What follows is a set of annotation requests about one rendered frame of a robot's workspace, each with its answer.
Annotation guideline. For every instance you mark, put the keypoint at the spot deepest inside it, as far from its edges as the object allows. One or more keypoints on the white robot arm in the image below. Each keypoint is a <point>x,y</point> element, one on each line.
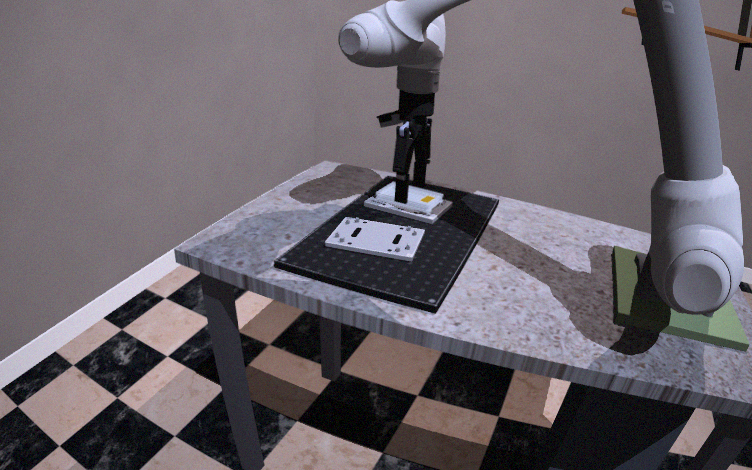
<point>697,261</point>

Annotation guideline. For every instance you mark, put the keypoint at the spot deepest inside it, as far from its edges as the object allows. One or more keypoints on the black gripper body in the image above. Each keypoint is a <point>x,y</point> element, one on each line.
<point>412,105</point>

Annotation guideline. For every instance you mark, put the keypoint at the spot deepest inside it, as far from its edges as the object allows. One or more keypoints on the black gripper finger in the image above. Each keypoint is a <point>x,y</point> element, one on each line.
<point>402,160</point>
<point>421,155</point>

